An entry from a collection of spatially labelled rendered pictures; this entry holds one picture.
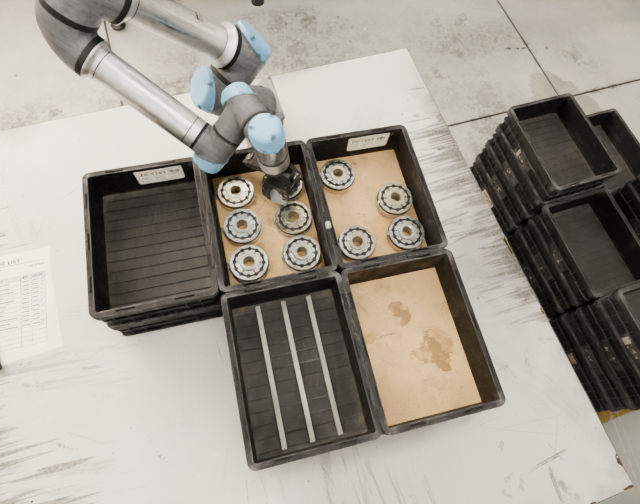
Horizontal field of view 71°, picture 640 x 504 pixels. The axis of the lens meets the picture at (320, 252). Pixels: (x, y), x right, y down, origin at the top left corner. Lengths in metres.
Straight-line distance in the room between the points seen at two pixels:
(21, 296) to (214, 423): 0.66
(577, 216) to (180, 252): 1.61
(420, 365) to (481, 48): 2.31
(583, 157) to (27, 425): 2.14
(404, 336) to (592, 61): 2.55
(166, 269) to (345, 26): 2.14
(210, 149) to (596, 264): 1.59
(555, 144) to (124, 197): 1.68
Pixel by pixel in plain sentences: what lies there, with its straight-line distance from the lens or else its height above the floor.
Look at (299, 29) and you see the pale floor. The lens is 2.99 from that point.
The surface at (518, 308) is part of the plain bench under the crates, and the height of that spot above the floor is 0.70.
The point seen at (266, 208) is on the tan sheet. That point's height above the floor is 0.83.
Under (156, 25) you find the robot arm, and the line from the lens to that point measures 1.17.
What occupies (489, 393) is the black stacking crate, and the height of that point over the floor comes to 0.89.
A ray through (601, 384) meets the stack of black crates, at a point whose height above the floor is 0.27.
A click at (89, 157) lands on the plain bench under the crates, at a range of 1.66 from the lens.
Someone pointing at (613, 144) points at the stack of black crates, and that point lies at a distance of 2.65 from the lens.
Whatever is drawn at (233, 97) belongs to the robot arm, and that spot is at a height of 1.18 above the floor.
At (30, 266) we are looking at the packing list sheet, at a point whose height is 0.70.
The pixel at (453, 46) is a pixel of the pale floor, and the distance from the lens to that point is 3.09.
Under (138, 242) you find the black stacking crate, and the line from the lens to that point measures 1.31.
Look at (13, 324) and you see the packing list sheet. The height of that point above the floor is 0.70.
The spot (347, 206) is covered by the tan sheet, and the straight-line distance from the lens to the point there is 1.31.
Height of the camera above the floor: 1.98
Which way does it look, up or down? 68 degrees down
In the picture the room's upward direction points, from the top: 11 degrees clockwise
